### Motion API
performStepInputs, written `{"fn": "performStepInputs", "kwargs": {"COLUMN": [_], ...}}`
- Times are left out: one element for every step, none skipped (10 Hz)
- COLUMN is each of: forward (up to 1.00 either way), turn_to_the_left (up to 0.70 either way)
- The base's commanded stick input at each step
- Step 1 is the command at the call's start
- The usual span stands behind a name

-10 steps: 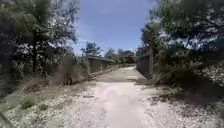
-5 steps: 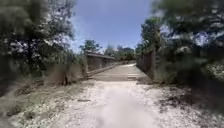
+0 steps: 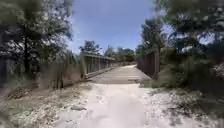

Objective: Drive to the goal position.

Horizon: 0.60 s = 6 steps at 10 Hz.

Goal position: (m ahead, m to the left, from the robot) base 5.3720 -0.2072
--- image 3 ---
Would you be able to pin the wooden bridge railing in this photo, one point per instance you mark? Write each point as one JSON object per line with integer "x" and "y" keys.
{"x": 96, "y": 62}
{"x": 148, "y": 63}

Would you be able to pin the grassy gravel verge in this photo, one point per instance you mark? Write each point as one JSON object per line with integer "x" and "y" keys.
{"x": 36, "y": 103}
{"x": 186, "y": 103}

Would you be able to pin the pale gravel path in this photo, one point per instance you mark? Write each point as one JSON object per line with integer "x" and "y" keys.
{"x": 115, "y": 106}

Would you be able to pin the trees beyond bridge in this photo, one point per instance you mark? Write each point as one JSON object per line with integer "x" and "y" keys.
{"x": 110, "y": 52}

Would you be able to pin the wooden plank bridge deck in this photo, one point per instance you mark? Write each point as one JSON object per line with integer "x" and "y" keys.
{"x": 116, "y": 76}

